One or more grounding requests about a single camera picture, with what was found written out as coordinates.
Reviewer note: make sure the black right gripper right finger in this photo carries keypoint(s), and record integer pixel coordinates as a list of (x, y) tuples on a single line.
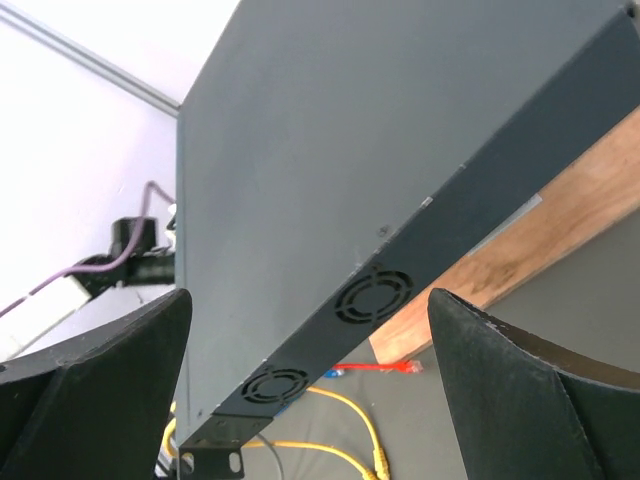
[(525, 408)]

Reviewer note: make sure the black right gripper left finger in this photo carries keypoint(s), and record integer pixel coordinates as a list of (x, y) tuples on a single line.
[(94, 406)]

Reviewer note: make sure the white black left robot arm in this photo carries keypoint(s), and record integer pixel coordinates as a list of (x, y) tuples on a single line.
[(134, 260)]

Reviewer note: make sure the wooden base board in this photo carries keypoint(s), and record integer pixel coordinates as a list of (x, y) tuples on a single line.
[(595, 192)]

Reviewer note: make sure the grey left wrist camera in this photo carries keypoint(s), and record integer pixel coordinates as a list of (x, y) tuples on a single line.
[(170, 228)]

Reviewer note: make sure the dark blue network switch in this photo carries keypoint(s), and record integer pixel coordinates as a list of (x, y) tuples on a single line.
[(334, 158)]

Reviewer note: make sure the aluminium frame rail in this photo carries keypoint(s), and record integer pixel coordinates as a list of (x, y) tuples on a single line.
[(87, 59)]

